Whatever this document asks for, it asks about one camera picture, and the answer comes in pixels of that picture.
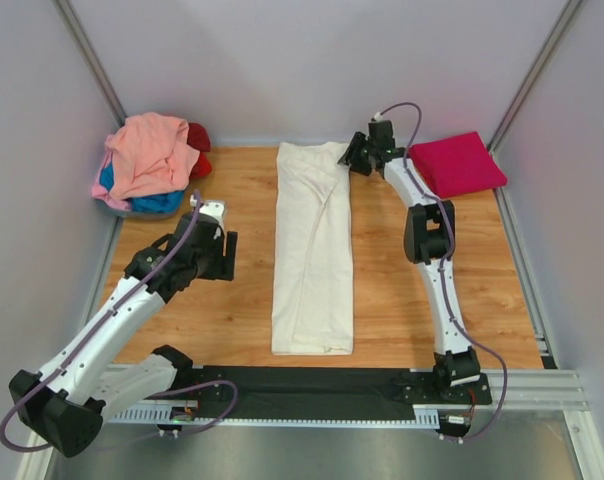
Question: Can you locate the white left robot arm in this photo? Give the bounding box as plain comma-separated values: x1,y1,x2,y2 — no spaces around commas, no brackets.
0,214,238,458

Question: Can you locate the folded magenta t shirt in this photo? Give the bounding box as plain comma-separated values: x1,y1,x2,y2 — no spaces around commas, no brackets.
409,131,508,198

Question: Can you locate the slotted white cable duct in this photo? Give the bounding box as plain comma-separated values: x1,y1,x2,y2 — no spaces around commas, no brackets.
108,402,440,430

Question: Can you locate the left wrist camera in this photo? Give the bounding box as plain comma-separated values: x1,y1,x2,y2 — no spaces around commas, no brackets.
189,193,227,231

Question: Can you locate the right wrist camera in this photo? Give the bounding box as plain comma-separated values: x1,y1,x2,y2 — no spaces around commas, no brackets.
368,116,396,150

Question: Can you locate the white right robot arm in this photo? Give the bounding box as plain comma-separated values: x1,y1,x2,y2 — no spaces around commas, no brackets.
338,132,481,404

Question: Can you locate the dark red t shirt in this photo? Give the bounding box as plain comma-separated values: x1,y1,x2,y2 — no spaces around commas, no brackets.
187,123,213,180

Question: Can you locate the pink t shirt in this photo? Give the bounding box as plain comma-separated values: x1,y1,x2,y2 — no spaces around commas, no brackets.
91,152,131,211

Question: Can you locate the white t shirt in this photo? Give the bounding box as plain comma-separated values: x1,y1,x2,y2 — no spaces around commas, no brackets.
271,142,354,356

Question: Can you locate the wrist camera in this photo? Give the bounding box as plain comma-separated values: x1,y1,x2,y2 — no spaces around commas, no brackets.
368,116,396,150
189,193,227,231

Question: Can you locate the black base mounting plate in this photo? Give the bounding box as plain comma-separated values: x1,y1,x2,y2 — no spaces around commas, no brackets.
173,365,492,420

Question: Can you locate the peach t shirt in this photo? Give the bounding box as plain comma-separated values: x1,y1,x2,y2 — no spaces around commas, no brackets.
105,112,200,200

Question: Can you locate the blue t shirt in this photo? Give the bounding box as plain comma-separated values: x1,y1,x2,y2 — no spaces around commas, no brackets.
119,191,184,215

